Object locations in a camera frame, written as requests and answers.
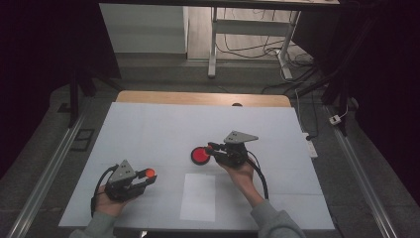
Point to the black metal stand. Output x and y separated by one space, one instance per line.
343 95
73 99

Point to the small orange stamp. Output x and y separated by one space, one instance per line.
150 173

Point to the large white table cover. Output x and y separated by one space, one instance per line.
148 125

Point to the person's left hand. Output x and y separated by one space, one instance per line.
109 205

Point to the aluminium floor rail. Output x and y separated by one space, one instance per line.
360 175
49 175

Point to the white paper sheet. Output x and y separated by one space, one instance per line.
198 198

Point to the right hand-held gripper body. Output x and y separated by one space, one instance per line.
234 155

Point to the person's right hand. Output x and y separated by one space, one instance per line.
246 180

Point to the white plug adapter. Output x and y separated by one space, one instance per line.
335 119

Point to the round red ink pad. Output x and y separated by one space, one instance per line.
199 156

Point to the white power strip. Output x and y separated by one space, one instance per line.
310 147

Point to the white cabinet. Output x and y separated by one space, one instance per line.
142 29

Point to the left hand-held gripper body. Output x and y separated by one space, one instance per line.
120 190

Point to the dark table grommet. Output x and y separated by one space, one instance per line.
236 104

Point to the dark curtain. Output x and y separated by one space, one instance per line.
33 66
389 82

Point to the white desk frame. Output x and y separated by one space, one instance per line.
251 27

